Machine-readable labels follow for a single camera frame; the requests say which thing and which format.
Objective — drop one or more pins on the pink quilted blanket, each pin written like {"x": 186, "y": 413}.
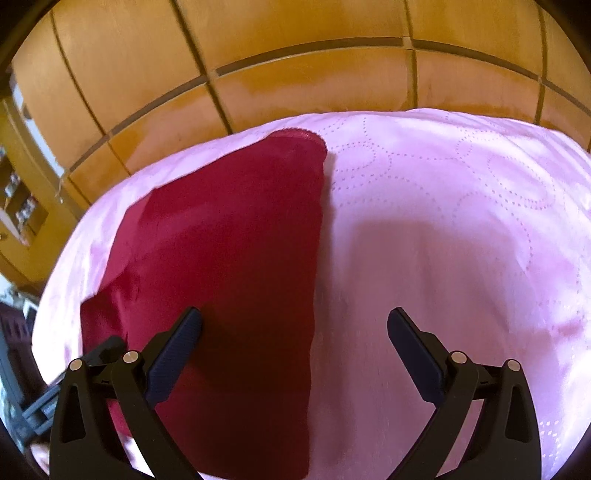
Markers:
{"x": 438, "y": 207}

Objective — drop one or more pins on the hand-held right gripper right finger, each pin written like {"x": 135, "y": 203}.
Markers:
{"x": 415, "y": 355}

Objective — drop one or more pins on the wooden panelled headboard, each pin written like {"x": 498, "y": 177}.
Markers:
{"x": 277, "y": 92}

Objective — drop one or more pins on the dark red garment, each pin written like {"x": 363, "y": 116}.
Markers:
{"x": 221, "y": 240}

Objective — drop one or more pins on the wooden shelf unit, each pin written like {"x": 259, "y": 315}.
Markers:
{"x": 27, "y": 194}

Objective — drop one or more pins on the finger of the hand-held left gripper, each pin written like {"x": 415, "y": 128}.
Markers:
{"x": 111, "y": 347}

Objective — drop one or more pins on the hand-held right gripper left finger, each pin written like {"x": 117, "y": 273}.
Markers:
{"x": 178, "y": 350}

